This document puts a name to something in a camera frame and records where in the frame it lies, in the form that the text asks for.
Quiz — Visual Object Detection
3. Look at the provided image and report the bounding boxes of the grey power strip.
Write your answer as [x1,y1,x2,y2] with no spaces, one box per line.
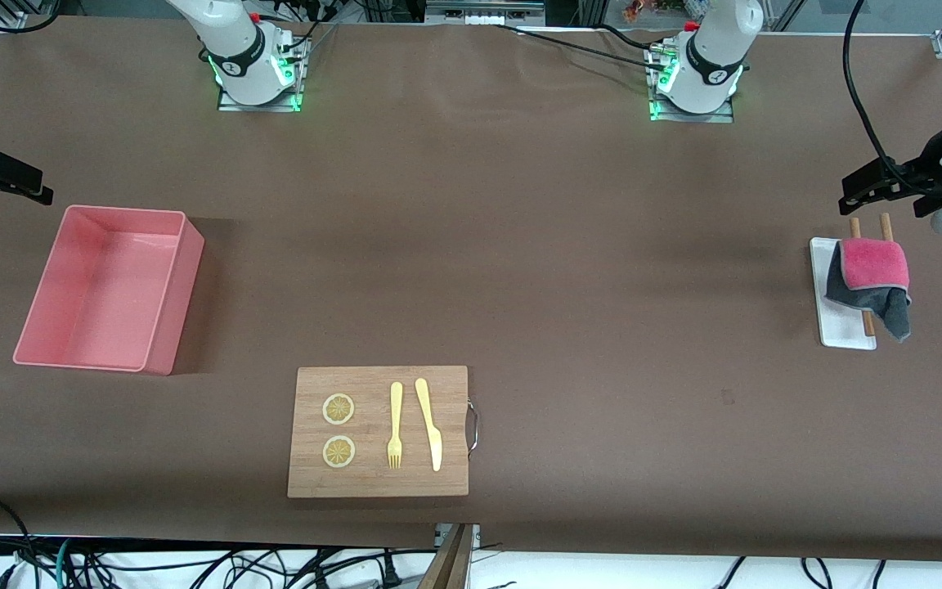
[426,0,546,24]

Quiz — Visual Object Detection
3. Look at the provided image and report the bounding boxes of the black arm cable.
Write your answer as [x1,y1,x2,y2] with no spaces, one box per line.
[0,0,63,35]
[843,0,934,196]

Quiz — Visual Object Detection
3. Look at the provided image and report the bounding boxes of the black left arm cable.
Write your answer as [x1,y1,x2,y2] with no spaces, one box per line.
[843,0,934,196]

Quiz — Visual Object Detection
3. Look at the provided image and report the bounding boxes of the wooden cutting board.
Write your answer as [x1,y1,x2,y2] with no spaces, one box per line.
[287,366,480,499]

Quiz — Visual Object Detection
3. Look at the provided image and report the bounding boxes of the yellow knife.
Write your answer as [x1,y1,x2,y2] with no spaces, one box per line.
[415,378,443,473]

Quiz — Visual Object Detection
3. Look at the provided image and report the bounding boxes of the pink and grey cloth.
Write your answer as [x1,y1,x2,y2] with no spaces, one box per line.
[825,237,913,343]

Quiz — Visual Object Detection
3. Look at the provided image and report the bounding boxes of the short black table cable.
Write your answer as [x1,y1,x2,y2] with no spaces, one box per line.
[598,23,662,50]

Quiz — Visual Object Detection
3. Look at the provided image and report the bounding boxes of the wooden plank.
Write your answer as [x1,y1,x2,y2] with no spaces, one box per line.
[418,524,478,589]

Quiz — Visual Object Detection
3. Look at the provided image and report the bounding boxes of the pink plastic bin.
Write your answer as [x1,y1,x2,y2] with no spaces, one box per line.
[13,205,205,376]

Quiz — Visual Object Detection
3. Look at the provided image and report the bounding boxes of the white rectangular tray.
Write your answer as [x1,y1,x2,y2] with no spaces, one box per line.
[810,237,878,351]

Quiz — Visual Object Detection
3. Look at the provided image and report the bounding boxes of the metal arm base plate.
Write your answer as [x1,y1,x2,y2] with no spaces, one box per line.
[648,45,736,124]
[218,33,305,113]

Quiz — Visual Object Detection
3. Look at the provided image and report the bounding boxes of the yellow fork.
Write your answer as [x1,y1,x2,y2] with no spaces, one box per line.
[387,382,404,470]

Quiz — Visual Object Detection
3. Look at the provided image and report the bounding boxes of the colourful small toys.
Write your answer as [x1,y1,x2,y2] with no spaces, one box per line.
[622,0,689,22]

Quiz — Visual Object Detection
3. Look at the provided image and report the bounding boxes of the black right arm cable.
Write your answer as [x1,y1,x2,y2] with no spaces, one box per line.
[0,0,63,35]

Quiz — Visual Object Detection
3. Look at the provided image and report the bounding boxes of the long black table cable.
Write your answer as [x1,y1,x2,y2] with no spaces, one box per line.
[489,23,675,73]

